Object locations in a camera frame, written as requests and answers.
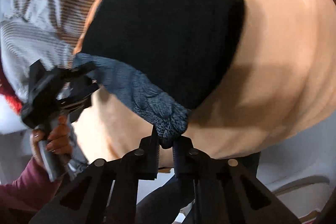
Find black pants with patterned band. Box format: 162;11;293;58
73;0;245;149

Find red cushion at left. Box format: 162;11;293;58
0;65;23;115

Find person's left hand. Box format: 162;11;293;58
30;115;72;168

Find person's legs in jeans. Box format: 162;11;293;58
134;176;194;224

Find peach orange blanket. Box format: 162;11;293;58
75;0;335;159

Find grey striped duvet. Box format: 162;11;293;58
1;0;94;102

